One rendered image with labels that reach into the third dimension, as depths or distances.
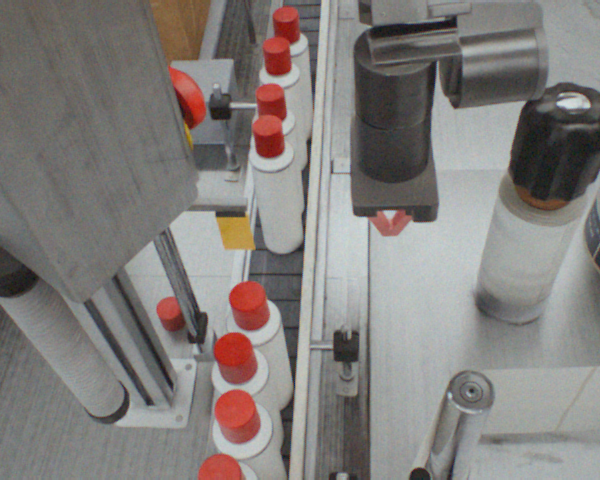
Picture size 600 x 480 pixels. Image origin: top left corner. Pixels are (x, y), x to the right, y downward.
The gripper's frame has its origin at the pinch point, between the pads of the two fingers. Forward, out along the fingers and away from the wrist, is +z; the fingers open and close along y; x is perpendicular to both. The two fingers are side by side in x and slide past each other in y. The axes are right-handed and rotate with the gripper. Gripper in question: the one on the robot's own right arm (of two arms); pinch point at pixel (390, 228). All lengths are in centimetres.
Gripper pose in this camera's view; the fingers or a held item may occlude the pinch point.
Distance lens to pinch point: 60.8
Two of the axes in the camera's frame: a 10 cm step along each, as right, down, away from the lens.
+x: -10.0, 0.2, 0.9
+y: 0.4, -7.9, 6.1
